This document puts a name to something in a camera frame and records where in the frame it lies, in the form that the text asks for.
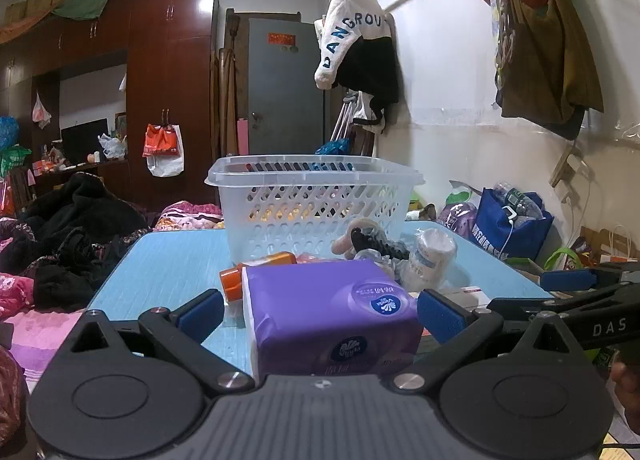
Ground white and red flat box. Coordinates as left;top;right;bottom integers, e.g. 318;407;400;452
410;285;493;313

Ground pink floral quilt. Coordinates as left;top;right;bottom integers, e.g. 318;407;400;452
152;200;223;231

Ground wooden sticks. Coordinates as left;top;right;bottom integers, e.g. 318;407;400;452
217;47;241;155

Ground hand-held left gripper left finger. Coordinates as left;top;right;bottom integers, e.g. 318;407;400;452
70;289;256;396

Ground orange bottle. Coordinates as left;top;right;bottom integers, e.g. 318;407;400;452
219;251;298;303

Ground green mesh bag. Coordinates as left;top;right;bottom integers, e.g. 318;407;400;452
0;146;32;178

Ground pink bedsheet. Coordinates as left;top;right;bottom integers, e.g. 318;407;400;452
0;220;88;383

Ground black television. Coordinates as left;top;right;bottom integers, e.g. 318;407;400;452
60;118;109;163

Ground person's right hand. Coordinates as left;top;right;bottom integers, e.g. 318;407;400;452
612;360;640;408

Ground olive hanging bag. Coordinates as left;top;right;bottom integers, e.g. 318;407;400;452
497;0;603;141

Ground black clothing pile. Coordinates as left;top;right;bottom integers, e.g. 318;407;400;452
17;172;151;311

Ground yellow green hanging strap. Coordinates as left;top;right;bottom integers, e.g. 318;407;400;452
492;0;516;90

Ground purple bag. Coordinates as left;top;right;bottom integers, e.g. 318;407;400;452
437;201;478;238

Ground blue tote bag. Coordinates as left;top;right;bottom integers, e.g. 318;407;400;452
474;187;555;261

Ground purple tissue pack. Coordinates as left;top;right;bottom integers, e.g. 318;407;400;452
241;259;425;381

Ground blue plastic bag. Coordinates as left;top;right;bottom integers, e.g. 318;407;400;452
0;116;20;151

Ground grey metal door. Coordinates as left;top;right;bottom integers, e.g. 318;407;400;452
247;17;331;158

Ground white paper bag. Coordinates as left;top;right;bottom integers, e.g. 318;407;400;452
597;225;640;265

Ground orange and white plastic bag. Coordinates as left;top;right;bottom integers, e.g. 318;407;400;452
142;124;185;177

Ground plastic water bottle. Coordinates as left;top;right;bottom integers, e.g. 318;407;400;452
495;182;543;221

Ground clear plastic basket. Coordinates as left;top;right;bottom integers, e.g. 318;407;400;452
204;155;426;263

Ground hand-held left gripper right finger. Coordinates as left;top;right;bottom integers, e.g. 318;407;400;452
390;289;586;396

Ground wooden wall bracket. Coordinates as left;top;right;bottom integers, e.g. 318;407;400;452
550;140;583;188

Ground black hanging garment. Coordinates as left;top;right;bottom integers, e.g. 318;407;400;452
332;34;401;110

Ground brown wooden wardrobe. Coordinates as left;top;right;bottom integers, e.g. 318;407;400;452
0;0;221;211

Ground thin white hanging bag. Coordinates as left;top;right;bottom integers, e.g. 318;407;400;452
32;92;52;129

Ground blue mesh bag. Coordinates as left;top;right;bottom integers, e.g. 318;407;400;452
315;138;353;157

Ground white folding rack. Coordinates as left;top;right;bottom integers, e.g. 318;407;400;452
327;92;363;141

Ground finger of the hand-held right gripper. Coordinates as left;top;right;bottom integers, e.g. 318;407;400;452
540;262;640;291
487;282;640;315

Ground white and black garment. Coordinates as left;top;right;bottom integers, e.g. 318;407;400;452
350;92;387;134

